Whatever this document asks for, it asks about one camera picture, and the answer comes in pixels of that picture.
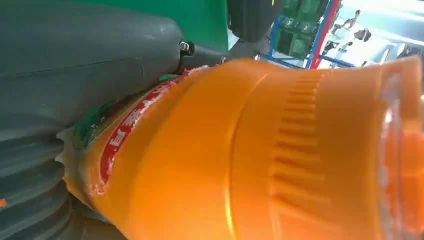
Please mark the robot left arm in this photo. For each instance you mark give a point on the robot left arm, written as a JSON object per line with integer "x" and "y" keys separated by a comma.
{"x": 30, "y": 185}

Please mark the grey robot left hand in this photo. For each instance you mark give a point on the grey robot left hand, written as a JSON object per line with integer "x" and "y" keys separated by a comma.
{"x": 82, "y": 56}

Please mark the green crate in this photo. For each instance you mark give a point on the green crate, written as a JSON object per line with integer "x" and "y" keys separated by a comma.
{"x": 296, "y": 36}

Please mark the black zip case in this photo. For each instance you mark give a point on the black zip case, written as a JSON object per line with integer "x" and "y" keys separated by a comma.
{"x": 253, "y": 20}

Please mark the orange drink bottle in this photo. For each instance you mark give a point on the orange drink bottle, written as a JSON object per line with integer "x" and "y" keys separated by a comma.
{"x": 232, "y": 159}

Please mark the long blue metal rack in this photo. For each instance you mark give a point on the long blue metal rack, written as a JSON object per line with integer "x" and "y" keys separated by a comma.
{"x": 316, "y": 49}

